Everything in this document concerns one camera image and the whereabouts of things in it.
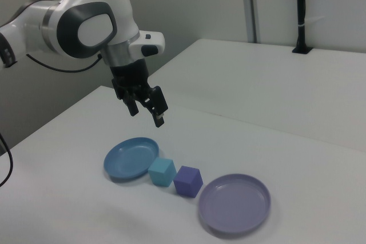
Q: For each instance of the light blue cube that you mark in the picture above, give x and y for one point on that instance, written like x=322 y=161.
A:
x=161 y=172

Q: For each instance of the purple cube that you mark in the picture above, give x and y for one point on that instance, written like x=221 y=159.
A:
x=187 y=182

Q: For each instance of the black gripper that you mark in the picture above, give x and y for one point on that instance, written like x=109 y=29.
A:
x=130 y=78

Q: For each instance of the purple plate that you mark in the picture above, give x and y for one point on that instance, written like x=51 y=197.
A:
x=234 y=204

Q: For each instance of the grey partition post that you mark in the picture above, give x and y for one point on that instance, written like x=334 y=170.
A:
x=251 y=7

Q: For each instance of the blue plate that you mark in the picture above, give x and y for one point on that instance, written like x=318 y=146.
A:
x=128 y=156

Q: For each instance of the black pole with clamp base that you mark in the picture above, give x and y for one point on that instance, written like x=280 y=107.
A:
x=300 y=12

